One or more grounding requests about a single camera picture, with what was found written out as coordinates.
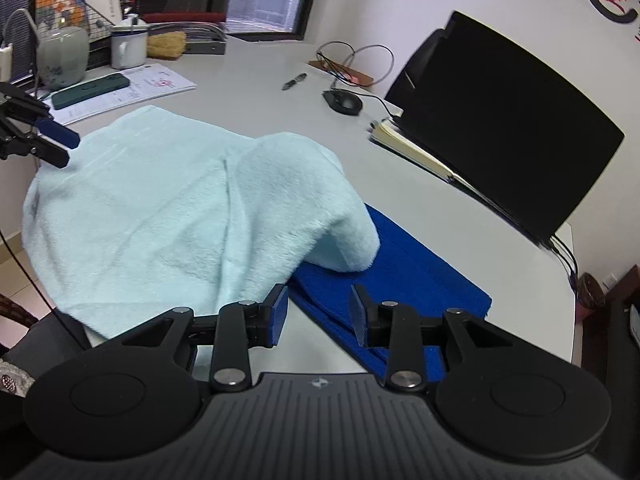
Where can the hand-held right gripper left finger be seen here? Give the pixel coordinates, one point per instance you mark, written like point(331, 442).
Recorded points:
point(280, 316)

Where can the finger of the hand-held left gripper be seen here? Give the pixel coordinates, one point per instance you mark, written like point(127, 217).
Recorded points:
point(60, 133)
point(52, 156)

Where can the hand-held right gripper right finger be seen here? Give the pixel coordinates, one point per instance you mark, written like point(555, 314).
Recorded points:
point(358, 316)

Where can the light blue towel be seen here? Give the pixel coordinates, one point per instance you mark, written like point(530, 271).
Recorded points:
point(175, 200)

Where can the dark green phone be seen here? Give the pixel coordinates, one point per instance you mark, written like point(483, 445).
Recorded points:
point(90, 91)

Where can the folded blue cloth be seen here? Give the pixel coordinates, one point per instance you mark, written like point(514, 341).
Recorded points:
point(415, 280)

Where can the celadon ceramic jar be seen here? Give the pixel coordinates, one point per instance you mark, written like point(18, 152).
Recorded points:
point(62, 57)

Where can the white enamel mug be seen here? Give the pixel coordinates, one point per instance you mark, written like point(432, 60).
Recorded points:
point(127, 50)

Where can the printed paper documents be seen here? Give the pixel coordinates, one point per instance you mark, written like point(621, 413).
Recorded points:
point(160, 80)

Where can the colourful printed card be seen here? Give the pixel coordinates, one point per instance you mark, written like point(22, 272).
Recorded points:
point(57, 2)

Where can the yellow loofah sponge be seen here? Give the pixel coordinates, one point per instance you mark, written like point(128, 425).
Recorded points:
point(167, 46)

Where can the open notebook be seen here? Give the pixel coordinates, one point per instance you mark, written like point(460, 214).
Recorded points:
point(405, 147)

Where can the black computer mouse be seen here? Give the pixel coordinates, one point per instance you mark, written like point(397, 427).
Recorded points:
point(342, 101)

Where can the red trash bin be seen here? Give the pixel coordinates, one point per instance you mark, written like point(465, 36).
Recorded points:
point(590, 294)

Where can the black pen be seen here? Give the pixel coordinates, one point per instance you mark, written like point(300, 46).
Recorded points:
point(294, 82)

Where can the brown leather pad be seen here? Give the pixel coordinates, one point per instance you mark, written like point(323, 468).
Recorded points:
point(361, 79)

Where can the black computer monitor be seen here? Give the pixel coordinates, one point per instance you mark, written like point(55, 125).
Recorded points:
point(500, 120)

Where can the black leather sofa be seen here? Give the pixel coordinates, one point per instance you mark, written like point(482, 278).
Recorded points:
point(620, 385)

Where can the grey blue pouch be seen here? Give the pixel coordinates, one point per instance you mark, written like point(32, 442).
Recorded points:
point(635, 320)

